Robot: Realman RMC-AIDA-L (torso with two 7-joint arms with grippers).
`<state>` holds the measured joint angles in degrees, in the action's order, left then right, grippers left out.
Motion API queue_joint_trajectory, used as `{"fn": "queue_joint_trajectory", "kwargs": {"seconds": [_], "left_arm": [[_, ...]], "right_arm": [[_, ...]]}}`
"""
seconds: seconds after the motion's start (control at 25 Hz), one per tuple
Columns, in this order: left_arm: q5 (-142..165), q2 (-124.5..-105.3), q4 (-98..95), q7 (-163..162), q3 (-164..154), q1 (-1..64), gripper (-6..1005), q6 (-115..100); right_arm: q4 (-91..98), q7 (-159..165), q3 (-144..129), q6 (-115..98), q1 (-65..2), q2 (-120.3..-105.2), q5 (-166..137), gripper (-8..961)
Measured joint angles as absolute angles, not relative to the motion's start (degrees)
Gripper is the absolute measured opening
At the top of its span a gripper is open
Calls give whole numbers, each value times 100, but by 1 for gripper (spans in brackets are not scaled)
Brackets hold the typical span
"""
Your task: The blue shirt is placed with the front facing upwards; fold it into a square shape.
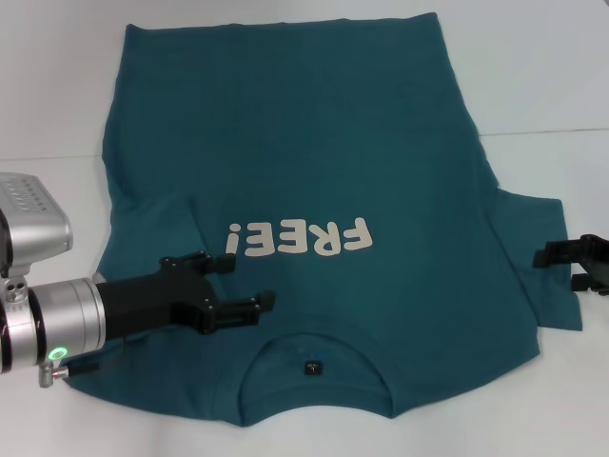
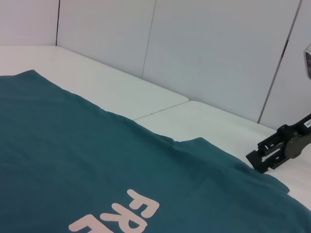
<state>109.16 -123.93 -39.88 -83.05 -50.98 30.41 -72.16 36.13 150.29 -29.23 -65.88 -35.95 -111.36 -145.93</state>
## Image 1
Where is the left arm cable with plug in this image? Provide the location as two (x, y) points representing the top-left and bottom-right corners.
(37, 359), (101, 390)

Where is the teal T-shirt with FREE print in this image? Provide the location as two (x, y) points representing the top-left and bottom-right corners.
(61, 11), (585, 423)

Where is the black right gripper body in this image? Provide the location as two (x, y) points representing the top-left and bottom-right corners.
(582, 232), (609, 283)

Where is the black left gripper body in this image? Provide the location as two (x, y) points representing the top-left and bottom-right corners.
(94, 256), (221, 343)

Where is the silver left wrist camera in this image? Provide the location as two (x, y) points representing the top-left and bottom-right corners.
(0, 170), (74, 279)

